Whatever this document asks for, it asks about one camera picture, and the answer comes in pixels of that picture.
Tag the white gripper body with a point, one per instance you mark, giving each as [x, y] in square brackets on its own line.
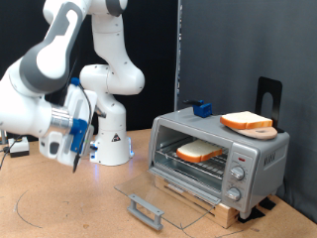
[81, 105]

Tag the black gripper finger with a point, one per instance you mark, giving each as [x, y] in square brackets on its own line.
[100, 113]

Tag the metal spatula with blue block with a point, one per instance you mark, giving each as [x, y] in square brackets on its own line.
[203, 110]

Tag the white bread slice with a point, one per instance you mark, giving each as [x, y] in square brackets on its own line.
[246, 119]
[198, 150]

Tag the silver oven knob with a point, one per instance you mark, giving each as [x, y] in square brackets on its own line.
[237, 173]
[233, 194]

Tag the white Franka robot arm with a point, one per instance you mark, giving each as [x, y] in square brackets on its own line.
[33, 109]

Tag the silver toaster oven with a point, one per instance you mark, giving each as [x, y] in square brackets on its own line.
[261, 145]

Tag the emergency stop button box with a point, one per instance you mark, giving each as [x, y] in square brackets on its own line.
[19, 148]

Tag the black backdrop curtain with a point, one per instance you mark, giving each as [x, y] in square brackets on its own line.
[155, 49]

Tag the vertical metal pole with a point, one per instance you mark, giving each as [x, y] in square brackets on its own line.
[178, 49]

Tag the grey backdrop curtain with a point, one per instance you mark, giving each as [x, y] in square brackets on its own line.
[237, 39]

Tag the round tan wooden board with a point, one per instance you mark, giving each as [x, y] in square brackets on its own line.
[261, 134]

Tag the black metal bookend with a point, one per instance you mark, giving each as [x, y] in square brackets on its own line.
[262, 87]

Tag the slatted wooden box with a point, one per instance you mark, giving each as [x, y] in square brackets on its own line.
[228, 216]

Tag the black foam pad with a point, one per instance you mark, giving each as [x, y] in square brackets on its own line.
[256, 214]
[268, 203]

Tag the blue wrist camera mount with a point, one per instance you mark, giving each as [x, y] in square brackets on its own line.
[78, 130]

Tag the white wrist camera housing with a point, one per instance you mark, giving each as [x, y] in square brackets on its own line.
[52, 147]

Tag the thin metal post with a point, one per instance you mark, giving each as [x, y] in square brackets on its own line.
[2, 137]

